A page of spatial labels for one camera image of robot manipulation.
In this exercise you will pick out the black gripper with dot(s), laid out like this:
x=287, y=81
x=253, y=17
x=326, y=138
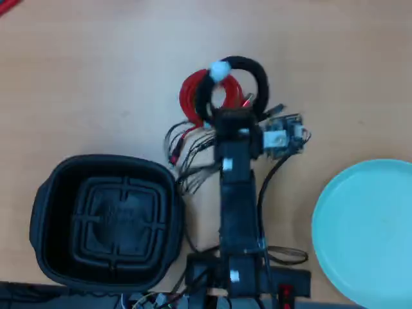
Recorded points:
x=233, y=125

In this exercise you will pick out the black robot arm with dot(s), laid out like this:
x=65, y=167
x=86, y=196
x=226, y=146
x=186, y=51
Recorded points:
x=238, y=209

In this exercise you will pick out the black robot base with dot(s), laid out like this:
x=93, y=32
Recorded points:
x=291, y=278

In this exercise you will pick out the black square bowl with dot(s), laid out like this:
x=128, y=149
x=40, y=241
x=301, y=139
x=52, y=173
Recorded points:
x=106, y=215

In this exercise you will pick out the light blue plate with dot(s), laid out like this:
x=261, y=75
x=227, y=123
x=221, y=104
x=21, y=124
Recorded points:
x=370, y=225

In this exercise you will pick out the black flat device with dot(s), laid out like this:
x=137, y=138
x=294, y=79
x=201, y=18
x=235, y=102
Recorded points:
x=48, y=296

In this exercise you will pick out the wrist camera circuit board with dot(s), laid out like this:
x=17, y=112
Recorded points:
x=280, y=135

